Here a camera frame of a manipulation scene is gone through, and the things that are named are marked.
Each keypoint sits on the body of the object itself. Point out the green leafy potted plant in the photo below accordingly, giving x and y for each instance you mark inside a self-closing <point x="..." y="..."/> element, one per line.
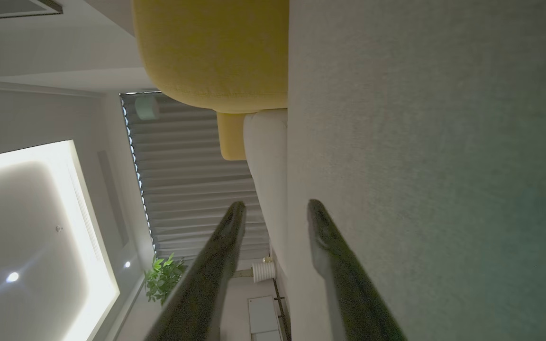
<point x="164" y="279"/>

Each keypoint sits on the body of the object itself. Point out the ceiling air vent grille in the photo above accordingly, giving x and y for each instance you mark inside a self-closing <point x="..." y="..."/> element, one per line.
<point x="7" y="7"/>

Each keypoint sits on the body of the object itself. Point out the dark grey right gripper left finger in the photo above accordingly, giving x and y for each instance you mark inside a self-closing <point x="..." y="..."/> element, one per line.
<point x="197" y="293"/>

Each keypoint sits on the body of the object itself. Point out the grey pleated curtain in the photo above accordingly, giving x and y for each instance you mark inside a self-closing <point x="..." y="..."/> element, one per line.
<point x="187" y="166"/>

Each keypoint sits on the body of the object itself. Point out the white ribbed plant pot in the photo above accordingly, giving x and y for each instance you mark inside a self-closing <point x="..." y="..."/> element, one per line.
<point x="263" y="272"/>

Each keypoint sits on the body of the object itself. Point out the white low media cabinet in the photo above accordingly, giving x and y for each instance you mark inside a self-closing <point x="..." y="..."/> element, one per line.
<point x="263" y="317"/>

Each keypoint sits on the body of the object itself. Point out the large yellow sofa back cushion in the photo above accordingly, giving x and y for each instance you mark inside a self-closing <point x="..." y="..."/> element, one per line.
<point x="216" y="47"/>

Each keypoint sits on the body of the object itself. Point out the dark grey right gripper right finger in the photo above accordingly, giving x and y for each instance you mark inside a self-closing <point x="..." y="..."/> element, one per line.
<point x="353" y="293"/>

